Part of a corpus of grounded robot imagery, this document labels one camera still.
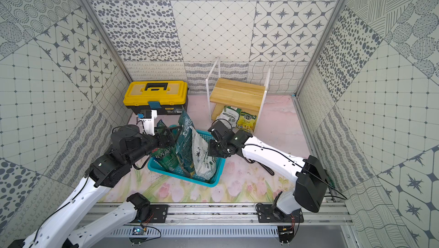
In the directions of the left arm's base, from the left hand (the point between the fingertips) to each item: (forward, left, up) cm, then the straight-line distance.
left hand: (172, 123), depth 65 cm
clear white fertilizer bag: (-8, -11, -21) cm, 25 cm away
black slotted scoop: (-5, -42, -33) cm, 54 cm away
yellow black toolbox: (+30, +15, -16) cm, 38 cm away
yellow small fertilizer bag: (+21, -32, -28) cm, 47 cm away
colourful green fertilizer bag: (-5, +7, -21) cm, 23 cm away
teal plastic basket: (-2, -17, -33) cm, 37 cm away
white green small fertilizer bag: (+26, -23, -25) cm, 43 cm away
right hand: (-3, -14, -19) cm, 24 cm away
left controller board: (-32, +16, -35) cm, 50 cm away
